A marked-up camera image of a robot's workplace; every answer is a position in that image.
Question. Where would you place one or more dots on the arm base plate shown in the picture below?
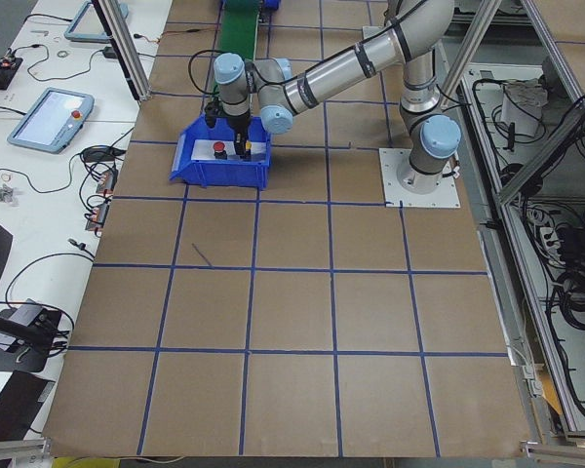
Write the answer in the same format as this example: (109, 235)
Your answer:
(404, 187)

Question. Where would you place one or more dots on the blue receiving bin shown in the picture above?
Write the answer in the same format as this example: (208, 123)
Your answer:
(272, 5)

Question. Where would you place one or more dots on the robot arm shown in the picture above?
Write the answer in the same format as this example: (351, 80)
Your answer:
(409, 39)

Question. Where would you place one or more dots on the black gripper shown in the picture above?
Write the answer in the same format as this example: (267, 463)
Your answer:
(237, 122)

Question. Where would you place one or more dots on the teach pendant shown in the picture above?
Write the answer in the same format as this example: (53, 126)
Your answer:
(53, 120)
(86, 27)

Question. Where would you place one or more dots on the far teach pendant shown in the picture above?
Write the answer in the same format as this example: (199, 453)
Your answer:
(86, 27)

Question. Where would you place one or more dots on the green conveyor belt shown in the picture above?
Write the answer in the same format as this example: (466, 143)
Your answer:
(239, 26)

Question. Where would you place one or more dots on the near teach pendant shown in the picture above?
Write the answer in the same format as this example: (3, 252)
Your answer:
(53, 120)

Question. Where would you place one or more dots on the blue bin with buttons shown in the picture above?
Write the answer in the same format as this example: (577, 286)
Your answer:
(220, 172)

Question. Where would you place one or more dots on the white foam pad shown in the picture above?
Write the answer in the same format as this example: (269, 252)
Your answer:
(203, 150)

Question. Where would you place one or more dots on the aluminium frame post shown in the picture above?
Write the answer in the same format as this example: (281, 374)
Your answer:
(117, 31)

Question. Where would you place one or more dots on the red push button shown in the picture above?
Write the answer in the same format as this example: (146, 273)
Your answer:
(219, 150)

